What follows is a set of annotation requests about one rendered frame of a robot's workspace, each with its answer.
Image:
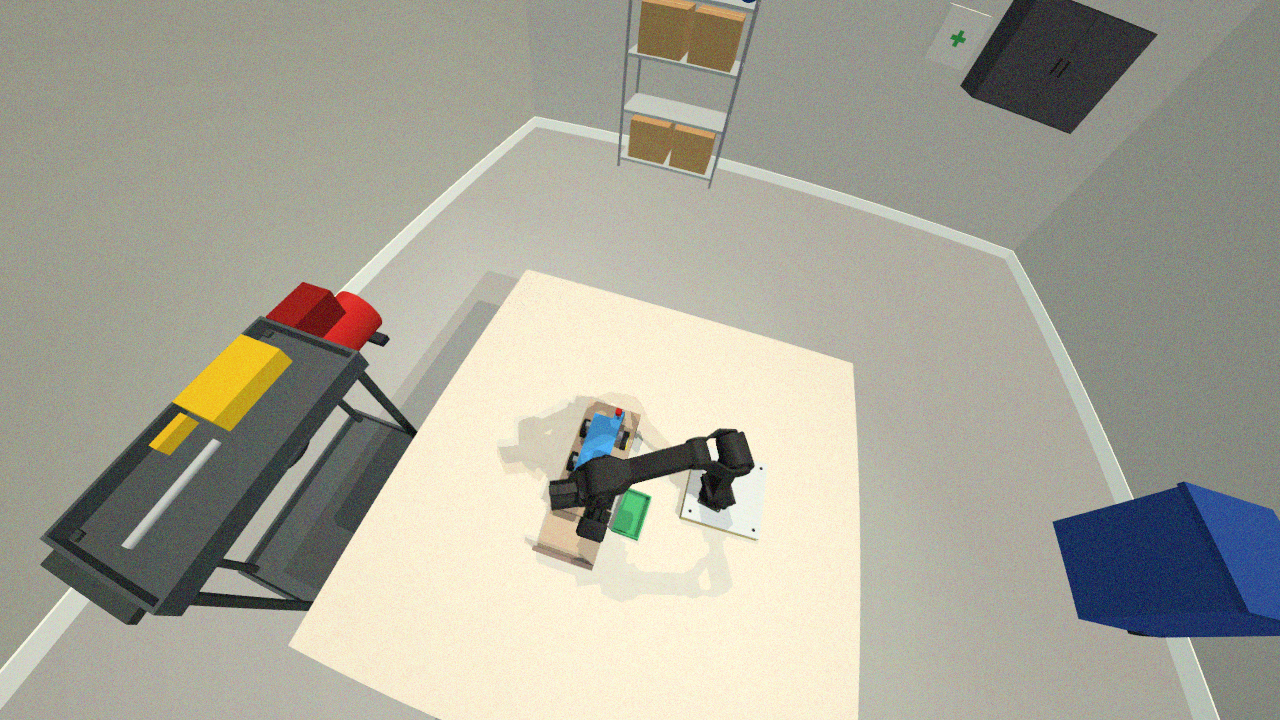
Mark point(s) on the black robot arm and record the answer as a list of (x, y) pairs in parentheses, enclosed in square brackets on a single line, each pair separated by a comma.
[(596, 482)]

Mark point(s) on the green tray floor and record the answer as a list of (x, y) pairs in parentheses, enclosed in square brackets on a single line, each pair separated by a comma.
[(631, 514)]

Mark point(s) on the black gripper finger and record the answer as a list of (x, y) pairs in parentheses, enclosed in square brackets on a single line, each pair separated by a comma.
[(586, 513)]

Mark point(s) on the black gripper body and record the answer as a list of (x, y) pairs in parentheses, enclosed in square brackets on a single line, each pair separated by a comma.
[(591, 528)]

